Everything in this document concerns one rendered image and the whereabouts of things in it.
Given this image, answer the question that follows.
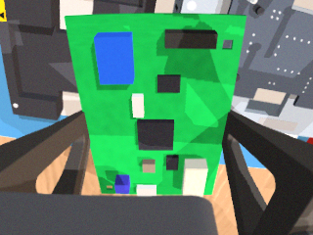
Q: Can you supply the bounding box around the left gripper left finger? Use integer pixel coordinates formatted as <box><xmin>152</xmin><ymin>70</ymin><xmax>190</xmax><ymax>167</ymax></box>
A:
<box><xmin>0</xmin><ymin>110</ymin><xmax>91</xmax><ymax>195</ymax></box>

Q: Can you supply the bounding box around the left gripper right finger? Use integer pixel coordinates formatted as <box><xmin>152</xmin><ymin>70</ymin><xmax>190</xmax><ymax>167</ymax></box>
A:
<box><xmin>222</xmin><ymin>110</ymin><xmax>313</xmax><ymax>235</ymax></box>

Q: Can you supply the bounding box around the green circuit board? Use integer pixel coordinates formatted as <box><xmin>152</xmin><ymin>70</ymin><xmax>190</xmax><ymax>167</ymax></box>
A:
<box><xmin>65</xmin><ymin>13</ymin><xmax>246</xmax><ymax>197</ymax></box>

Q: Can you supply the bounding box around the red bin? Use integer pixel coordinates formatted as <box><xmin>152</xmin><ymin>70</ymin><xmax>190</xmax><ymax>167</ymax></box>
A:
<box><xmin>307</xmin><ymin>137</ymin><xmax>313</xmax><ymax>144</ymax></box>

